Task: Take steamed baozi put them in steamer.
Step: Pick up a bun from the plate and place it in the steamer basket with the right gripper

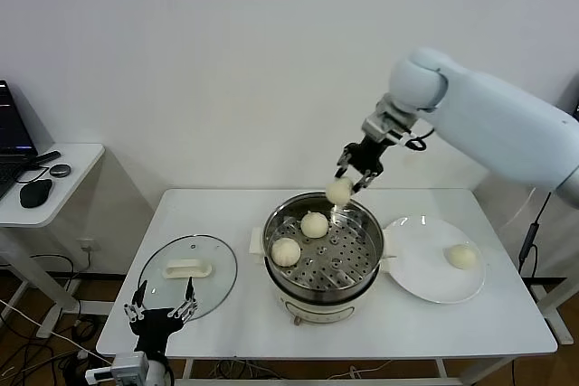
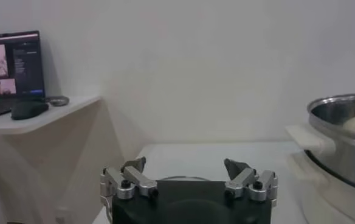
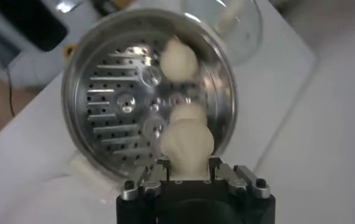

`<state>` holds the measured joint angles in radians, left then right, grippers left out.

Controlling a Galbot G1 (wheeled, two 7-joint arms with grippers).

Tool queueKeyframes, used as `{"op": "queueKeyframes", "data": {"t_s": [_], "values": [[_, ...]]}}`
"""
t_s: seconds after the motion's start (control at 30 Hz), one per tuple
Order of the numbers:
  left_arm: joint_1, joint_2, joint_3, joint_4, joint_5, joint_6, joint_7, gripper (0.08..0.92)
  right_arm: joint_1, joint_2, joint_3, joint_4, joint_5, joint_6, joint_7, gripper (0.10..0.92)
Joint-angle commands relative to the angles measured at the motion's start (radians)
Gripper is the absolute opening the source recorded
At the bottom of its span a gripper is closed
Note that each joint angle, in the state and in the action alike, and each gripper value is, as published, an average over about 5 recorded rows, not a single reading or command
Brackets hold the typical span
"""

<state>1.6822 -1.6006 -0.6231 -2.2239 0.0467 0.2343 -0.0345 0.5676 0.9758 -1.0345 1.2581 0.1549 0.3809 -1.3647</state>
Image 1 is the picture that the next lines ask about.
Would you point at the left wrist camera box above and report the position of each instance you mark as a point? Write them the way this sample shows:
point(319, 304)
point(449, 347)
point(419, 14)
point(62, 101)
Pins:
point(129, 363)

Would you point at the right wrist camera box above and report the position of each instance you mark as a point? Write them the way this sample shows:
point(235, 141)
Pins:
point(384, 130)

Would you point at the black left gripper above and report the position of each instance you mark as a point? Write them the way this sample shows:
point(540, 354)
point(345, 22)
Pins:
point(154, 322)

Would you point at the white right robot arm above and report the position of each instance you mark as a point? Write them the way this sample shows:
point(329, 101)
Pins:
point(488, 115)

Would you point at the white steamed baozi bun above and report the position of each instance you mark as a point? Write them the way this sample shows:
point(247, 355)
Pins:
point(285, 252)
point(461, 256)
point(314, 225)
point(338, 194)

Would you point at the white work table frame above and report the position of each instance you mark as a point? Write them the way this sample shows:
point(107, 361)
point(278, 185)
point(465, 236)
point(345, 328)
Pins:
point(316, 382)

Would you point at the black stick device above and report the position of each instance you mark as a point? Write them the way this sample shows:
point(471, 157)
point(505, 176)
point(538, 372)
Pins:
point(47, 157)

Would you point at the white wall socket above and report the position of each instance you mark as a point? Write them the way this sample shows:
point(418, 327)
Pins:
point(88, 247)

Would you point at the round black puck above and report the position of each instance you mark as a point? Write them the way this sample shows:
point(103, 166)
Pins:
point(60, 171)

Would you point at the cream electric cooker base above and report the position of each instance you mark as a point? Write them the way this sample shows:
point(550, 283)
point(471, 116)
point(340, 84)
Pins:
point(316, 309)

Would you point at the open black laptop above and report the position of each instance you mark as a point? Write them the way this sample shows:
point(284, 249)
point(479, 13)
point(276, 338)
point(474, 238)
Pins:
point(11, 128)
point(576, 112)

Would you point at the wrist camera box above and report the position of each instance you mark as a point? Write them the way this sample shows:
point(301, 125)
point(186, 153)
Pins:
point(129, 363)
point(384, 130)

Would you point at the black computer mouse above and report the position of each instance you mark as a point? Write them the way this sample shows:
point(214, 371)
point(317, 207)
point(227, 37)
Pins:
point(35, 194)

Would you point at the white round plate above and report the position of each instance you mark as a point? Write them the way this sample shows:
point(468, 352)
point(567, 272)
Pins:
point(420, 264)

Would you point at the perforated steel steamer basket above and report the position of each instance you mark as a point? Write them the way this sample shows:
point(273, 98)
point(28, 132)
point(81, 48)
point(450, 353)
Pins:
point(344, 264)

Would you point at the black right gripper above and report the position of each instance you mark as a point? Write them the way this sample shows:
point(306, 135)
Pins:
point(364, 155)

